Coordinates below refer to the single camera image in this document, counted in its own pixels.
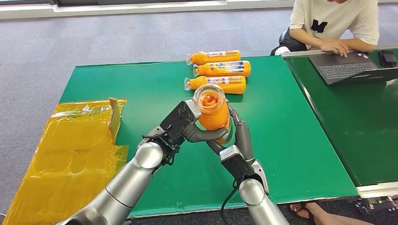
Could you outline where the person's foot in sandal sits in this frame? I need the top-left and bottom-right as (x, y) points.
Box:
(290, 202), (375, 225)

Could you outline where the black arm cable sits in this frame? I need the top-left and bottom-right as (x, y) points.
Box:
(220, 178), (241, 225)
(141, 125), (182, 167)

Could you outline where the brown cardboard piece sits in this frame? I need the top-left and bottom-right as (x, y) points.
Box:
(108, 97), (122, 144)

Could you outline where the bench frame machinery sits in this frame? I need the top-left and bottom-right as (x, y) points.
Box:
(354, 195), (398, 216)

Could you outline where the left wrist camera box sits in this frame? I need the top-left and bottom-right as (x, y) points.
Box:
(159, 99), (202, 147)

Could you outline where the yellow plastic sheet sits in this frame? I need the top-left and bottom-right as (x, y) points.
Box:
(3, 97), (130, 225)

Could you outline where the person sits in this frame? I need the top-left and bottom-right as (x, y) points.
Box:
(270, 0), (380, 59)

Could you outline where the black power adapter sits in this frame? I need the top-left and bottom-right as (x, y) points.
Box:
(378, 49), (398, 68)

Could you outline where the aluminium bench rail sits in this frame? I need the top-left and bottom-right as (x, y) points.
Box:
(280, 45), (398, 59)

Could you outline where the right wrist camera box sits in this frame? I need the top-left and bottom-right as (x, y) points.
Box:
(219, 145), (256, 181)

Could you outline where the green conveyor bench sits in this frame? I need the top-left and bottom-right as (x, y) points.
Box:
(283, 47), (398, 198)

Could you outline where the green table mat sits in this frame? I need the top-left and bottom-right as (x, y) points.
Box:
(59, 55), (360, 218)

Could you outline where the dark window frame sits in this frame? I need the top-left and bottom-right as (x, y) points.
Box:
(0, 0), (228, 8)

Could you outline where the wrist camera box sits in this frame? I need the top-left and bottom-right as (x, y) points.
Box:
(159, 99), (202, 147)
(219, 145), (256, 181)

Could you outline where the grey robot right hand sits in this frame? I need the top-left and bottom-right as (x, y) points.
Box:
(206, 105), (256, 163)

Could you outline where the person's right hand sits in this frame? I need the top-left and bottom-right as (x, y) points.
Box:
(318, 39), (350, 59)

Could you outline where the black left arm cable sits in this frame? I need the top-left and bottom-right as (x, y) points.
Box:
(141, 125), (182, 167)

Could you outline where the dark grey laptop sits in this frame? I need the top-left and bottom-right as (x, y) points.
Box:
(308, 51), (398, 85)

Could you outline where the orange detergent bottle blue logo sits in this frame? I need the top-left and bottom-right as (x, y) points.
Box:
(192, 84), (233, 145)

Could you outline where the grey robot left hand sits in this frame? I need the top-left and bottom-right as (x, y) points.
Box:
(183, 123), (230, 144)

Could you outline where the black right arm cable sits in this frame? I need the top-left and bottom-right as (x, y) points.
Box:
(220, 178), (241, 225)

